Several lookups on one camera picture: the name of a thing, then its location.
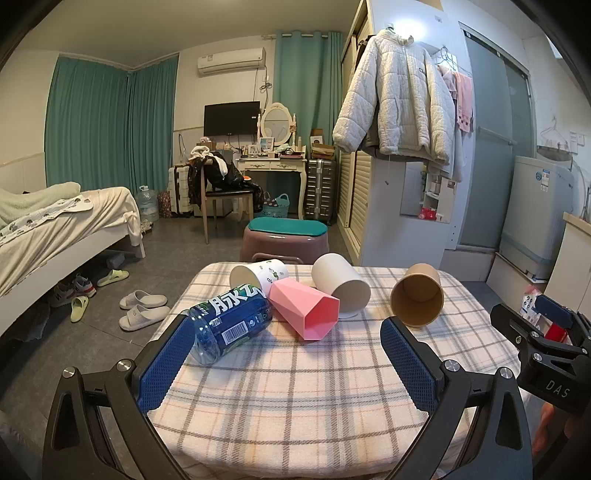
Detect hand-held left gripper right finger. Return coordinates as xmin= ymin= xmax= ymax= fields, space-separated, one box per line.
xmin=380 ymin=316 xmax=535 ymax=480

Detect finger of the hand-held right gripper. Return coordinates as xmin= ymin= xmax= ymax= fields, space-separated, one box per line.
xmin=536 ymin=294 xmax=591 ymax=344
xmin=490 ymin=302 xmax=591 ymax=358

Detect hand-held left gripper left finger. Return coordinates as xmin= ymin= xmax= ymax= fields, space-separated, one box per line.
xmin=42 ymin=315 xmax=198 ymax=480

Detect brown paper cup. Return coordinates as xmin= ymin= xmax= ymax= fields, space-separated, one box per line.
xmin=390 ymin=263 xmax=445 ymax=328

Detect plain white cup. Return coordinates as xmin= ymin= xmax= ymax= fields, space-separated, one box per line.
xmin=311 ymin=253 xmax=371 ymax=319

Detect pink faceted cup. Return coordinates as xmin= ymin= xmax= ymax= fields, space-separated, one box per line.
xmin=268 ymin=278 xmax=341 ymax=342

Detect white leaf-print paper cup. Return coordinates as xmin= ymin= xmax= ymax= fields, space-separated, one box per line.
xmin=229 ymin=259 xmax=290 ymax=296

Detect person's right hand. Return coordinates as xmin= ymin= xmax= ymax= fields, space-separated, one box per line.
xmin=531 ymin=401 xmax=560 ymax=457

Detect red white packet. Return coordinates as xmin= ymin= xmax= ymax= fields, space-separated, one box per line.
xmin=519 ymin=285 xmax=571 ymax=342

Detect grey slipper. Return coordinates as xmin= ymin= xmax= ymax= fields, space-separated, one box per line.
xmin=119 ymin=305 xmax=171 ymax=332
xmin=119 ymin=290 xmax=168 ymax=310

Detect white cabinet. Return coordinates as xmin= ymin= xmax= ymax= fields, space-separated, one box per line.
xmin=545 ymin=212 xmax=591 ymax=303

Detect blue plastic bottle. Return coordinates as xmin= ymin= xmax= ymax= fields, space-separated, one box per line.
xmin=187 ymin=282 xmax=274 ymax=366

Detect white washing machine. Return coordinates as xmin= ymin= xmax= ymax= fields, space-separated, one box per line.
xmin=500 ymin=155 xmax=575 ymax=281

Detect plaid tablecloth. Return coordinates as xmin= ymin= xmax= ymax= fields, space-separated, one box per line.
xmin=147 ymin=262 xmax=525 ymax=480

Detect grey sneakers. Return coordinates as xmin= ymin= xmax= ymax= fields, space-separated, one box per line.
xmin=48 ymin=273 xmax=98 ymax=308

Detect rectangular mirror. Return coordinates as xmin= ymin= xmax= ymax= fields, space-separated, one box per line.
xmin=399 ymin=161 xmax=455 ymax=224

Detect white bed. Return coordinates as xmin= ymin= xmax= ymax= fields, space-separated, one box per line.
xmin=0 ymin=182 xmax=147 ymax=337

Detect clear water jug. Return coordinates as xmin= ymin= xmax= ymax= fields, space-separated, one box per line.
xmin=137 ymin=185 xmax=160 ymax=222

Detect beige bed sheet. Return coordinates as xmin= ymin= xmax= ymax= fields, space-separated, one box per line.
xmin=0 ymin=186 xmax=141 ymax=296

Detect purple plastic stool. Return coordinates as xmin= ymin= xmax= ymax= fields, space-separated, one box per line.
xmin=240 ymin=224 xmax=329 ymax=266

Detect frosted glass door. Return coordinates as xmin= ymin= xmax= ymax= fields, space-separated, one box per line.
xmin=455 ymin=21 xmax=536 ymax=252

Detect white suitcase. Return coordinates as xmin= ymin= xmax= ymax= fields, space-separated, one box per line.
xmin=167 ymin=164 xmax=195 ymax=219

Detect white louvred wardrobe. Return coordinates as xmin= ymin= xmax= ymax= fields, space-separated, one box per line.
xmin=336 ymin=0 xmax=462 ymax=267

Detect wooden chair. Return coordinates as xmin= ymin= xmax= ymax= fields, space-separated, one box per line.
xmin=199 ymin=157 xmax=256 ymax=244

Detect teal stool cushion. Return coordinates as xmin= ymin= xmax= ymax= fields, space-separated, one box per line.
xmin=248 ymin=217 xmax=328 ymax=237

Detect teal laundry basket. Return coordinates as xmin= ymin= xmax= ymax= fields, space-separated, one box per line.
xmin=256 ymin=193 xmax=291 ymax=219

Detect dark suitcase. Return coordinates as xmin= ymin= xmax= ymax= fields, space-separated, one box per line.
xmin=302 ymin=158 xmax=337 ymax=226

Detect black clothes pile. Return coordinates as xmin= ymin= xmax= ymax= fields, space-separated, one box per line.
xmin=187 ymin=145 xmax=264 ymax=213

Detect light green blanket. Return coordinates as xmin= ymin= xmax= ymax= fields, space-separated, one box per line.
xmin=0 ymin=181 xmax=81 ymax=227

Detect white dressing table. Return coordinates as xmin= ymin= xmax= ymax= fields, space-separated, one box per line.
xmin=235 ymin=157 xmax=308 ymax=220

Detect pink hanging clothes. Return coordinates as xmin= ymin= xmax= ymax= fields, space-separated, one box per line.
xmin=438 ymin=65 xmax=475 ymax=134

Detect green curtain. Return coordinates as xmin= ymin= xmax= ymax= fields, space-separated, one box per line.
xmin=44 ymin=54 xmax=133 ymax=191
xmin=127 ymin=54 xmax=180 ymax=217
xmin=274 ymin=30 xmax=343 ymax=219

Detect cardboard boxes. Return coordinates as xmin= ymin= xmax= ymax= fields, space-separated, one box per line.
xmin=309 ymin=129 xmax=337 ymax=161

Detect white puffer jacket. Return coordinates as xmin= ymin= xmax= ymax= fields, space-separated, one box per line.
xmin=332 ymin=28 xmax=455 ymax=162

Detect black television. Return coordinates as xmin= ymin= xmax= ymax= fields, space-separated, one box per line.
xmin=204 ymin=102 xmax=261 ymax=137

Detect oval vanity mirror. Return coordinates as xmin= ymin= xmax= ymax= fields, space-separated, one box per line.
xmin=257 ymin=102 xmax=298 ymax=151

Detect white air conditioner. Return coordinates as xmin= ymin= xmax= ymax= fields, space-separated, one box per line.
xmin=197 ymin=47 xmax=267 ymax=77

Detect wire clothes hanger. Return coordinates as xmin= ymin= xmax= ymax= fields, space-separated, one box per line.
xmin=538 ymin=115 xmax=573 ymax=149

